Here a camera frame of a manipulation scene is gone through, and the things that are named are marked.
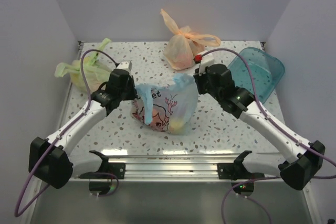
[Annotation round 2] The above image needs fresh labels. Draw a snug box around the blue plastic bag with fruit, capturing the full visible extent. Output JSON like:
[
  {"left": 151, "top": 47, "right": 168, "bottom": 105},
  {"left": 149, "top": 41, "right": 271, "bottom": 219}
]
[{"left": 131, "top": 73, "right": 198, "bottom": 135}]

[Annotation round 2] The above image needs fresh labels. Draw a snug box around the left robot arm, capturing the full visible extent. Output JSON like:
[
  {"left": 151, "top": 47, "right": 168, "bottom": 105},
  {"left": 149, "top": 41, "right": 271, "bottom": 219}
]
[{"left": 28, "top": 61, "right": 137, "bottom": 189}]

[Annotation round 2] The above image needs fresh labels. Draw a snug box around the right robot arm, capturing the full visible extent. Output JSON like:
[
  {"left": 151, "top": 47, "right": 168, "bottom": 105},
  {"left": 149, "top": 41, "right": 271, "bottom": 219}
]
[{"left": 193, "top": 64, "right": 326, "bottom": 190}]

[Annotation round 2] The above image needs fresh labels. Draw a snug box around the green plastic bag with fruit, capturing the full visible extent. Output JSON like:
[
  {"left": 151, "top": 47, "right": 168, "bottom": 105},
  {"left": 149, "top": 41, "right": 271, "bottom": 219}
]
[{"left": 54, "top": 37, "right": 117, "bottom": 97}]

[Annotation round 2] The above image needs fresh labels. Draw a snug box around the orange plastic bag with fruit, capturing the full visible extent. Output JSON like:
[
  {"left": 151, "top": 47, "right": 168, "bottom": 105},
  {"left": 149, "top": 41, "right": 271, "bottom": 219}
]
[{"left": 160, "top": 9, "right": 221, "bottom": 70}]

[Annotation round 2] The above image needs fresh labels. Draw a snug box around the teal transparent plastic basin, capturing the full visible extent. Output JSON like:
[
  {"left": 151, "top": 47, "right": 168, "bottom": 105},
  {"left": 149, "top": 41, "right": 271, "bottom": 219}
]
[{"left": 228, "top": 47, "right": 285, "bottom": 103}]

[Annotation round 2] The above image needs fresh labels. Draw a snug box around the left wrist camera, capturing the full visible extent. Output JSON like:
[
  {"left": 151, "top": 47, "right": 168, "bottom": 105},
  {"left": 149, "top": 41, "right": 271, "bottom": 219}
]
[{"left": 116, "top": 61, "right": 133, "bottom": 73}]

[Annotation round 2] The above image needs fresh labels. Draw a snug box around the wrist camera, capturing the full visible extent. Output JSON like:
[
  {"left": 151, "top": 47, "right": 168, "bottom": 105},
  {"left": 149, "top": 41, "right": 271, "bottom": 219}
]
[
  {"left": 194, "top": 51, "right": 215, "bottom": 76},
  {"left": 116, "top": 61, "right": 133, "bottom": 73}
]

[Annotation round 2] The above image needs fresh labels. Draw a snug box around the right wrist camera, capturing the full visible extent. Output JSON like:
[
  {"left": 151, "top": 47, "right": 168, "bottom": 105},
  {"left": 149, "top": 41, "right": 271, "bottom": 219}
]
[{"left": 194, "top": 51, "right": 215, "bottom": 76}]

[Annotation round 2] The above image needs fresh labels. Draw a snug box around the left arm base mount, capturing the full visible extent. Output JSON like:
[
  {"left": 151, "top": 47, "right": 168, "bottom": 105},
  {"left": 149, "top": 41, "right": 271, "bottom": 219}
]
[{"left": 76, "top": 150, "right": 126, "bottom": 179}]

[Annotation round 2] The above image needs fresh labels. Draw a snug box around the aluminium front rail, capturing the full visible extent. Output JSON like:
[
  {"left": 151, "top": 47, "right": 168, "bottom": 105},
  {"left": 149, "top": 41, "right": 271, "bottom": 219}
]
[{"left": 34, "top": 153, "right": 308, "bottom": 183}]

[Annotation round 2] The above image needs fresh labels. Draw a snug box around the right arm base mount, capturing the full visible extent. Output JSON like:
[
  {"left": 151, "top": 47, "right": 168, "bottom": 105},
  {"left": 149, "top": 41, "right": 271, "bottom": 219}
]
[{"left": 217, "top": 151, "right": 265, "bottom": 180}]

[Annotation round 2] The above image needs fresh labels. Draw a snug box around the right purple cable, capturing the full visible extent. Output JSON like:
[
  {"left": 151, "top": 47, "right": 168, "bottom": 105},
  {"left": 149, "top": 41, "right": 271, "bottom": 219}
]
[{"left": 204, "top": 48, "right": 336, "bottom": 224}]

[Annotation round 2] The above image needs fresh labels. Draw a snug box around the purple cable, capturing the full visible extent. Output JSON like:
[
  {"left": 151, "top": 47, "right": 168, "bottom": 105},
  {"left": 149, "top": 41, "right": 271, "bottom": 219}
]
[
  {"left": 14, "top": 49, "right": 124, "bottom": 218},
  {"left": 204, "top": 48, "right": 336, "bottom": 224}
]

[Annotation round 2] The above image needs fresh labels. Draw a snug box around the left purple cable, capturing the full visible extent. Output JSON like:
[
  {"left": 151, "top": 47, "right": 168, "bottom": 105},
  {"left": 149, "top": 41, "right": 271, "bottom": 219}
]
[{"left": 14, "top": 49, "right": 124, "bottom": 218}]

